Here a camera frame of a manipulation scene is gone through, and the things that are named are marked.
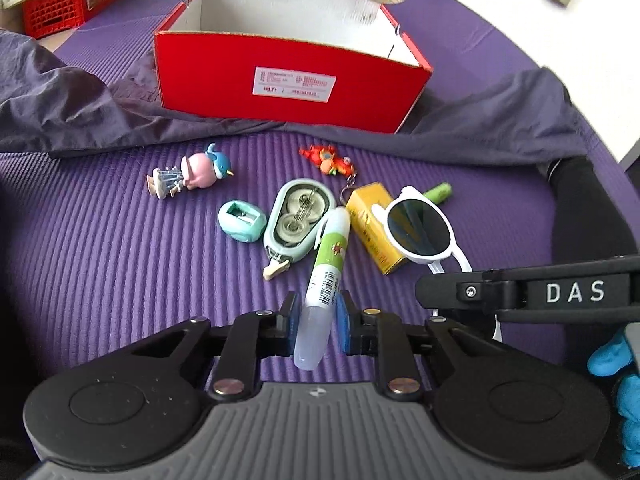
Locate pink figurine toy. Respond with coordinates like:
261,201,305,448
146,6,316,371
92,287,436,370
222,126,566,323
146,143,236,201

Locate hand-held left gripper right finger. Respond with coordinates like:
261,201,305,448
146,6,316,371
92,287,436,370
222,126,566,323
335,290,501,403

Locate teal pencil sharpener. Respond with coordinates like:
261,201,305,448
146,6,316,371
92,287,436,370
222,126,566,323
217,200,267,243

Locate person's right hand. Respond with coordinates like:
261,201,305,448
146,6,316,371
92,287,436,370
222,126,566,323
587,329,640,467

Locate purple foam mat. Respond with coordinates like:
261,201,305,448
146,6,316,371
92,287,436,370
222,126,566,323
0,0,640,396

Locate red cardboard shoe box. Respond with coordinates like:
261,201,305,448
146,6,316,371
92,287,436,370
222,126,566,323
152,0,434,135

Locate white sunglasses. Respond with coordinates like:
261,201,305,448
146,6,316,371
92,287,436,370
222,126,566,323
382,186,502,342

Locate person's right leg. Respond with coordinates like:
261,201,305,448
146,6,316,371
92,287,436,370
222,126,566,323
545,156,640,263

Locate white glue bottle green label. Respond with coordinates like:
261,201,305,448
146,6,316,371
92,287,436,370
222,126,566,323
292,206,351,372

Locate green marker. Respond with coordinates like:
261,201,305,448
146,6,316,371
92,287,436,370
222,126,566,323
422,183,453,206

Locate person's dusky purple trousers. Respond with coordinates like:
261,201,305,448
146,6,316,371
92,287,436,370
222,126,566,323
0,29,588,168

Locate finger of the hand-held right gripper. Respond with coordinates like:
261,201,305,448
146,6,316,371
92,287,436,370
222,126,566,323
415,269,528,317

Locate pale green correction tape dispenser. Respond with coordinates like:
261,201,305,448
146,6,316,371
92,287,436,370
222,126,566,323
262,179,337,281

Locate orange keychain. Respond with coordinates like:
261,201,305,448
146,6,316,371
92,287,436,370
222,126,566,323
299,144,368,206

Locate red plastic crate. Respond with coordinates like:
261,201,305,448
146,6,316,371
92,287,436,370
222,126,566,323
22,0,88,39

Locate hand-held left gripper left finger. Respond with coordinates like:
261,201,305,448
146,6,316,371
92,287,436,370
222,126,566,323
131,290,303,403

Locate small yellow carton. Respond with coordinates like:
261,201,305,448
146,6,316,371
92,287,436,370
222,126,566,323
345,183,416,276

